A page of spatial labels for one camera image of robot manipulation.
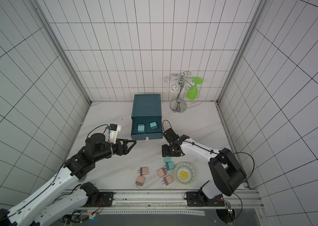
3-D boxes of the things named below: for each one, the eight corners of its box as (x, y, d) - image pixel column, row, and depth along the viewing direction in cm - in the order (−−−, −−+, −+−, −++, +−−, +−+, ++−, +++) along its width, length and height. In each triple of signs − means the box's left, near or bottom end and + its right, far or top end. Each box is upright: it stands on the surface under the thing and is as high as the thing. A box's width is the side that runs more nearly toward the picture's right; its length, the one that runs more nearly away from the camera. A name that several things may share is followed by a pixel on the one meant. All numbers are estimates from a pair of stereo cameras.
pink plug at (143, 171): (137, 175, 83) (137, 174, 81) (138, 168, 86) (138, 167, 84) (148, 175, 83) (148, 174, 81) (148, 168, 86) (148, 167, 84)
